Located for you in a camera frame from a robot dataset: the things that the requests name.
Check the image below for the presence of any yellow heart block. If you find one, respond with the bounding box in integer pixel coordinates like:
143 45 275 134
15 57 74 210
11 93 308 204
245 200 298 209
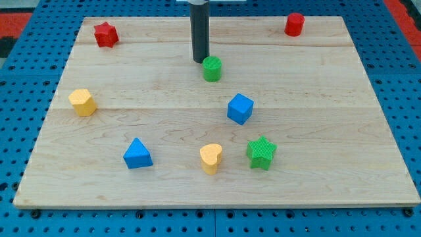
199 144 222 175

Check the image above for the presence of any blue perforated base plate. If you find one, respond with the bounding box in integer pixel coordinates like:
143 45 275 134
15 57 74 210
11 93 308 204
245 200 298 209
1 0 420 236

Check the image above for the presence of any wooden board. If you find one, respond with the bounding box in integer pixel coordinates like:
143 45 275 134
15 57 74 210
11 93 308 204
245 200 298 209
13 16 420 210

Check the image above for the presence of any green star block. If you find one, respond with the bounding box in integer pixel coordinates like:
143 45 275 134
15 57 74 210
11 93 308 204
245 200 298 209
246 136 277 171

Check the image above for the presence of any yellow hexagon block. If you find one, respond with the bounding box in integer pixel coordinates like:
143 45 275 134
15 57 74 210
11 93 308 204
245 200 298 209
68 88 97 117

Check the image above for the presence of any green cylinder block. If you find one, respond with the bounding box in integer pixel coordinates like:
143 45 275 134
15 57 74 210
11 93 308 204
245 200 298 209
202 56 222 82

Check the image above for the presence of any blue triangle block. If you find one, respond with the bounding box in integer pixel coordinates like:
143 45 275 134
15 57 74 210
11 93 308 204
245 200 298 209
123 138 153 169

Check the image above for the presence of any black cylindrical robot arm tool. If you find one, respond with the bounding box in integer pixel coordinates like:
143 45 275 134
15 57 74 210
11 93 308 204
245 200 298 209
188 0 210 63

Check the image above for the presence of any red cylinder block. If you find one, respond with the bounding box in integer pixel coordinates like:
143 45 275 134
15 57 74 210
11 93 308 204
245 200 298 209
284 13 305 37

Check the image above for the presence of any blue cube block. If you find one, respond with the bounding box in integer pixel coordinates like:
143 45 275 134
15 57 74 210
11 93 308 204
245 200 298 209
227 93 254 125

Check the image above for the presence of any red star block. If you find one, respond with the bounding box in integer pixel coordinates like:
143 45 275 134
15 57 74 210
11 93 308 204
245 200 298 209
94 22 119 48

